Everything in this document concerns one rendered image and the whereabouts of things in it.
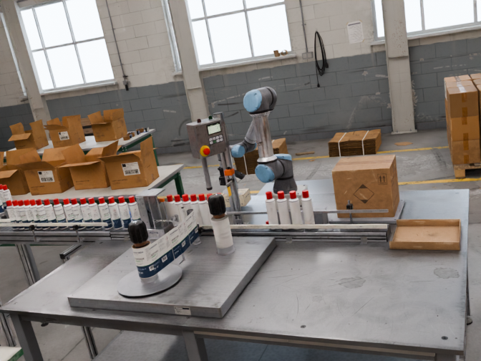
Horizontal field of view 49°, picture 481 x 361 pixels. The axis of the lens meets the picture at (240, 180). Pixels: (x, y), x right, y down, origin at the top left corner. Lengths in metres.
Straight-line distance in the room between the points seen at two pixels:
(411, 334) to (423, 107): 6.34
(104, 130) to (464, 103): 4.30
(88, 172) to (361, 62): 4.65
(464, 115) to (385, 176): 3.12
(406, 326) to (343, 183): 1.04
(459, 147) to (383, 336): 4.12
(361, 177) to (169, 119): 6.62
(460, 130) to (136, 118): 5.62
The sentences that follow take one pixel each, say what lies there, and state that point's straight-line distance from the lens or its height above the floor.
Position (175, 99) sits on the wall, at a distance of 9.01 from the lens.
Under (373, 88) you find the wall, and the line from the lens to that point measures 8.09.
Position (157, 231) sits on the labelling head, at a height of 0.93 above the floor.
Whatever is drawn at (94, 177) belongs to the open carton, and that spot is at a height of 0.88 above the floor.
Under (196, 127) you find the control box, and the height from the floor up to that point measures 1.46.
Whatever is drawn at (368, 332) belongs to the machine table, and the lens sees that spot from 1.99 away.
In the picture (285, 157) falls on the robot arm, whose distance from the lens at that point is 3.14.
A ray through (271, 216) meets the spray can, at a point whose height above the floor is 0.96.
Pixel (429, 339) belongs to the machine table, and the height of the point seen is 0.83.
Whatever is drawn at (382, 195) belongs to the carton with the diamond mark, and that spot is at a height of 0.97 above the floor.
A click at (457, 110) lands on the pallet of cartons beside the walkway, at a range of 5.81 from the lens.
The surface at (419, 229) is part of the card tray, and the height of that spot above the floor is 0.83.
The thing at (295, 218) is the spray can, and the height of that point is 0.94.
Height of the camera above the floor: 1.94
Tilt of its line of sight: 16 degrees down
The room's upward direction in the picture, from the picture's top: 10 degrees counter-clockwise
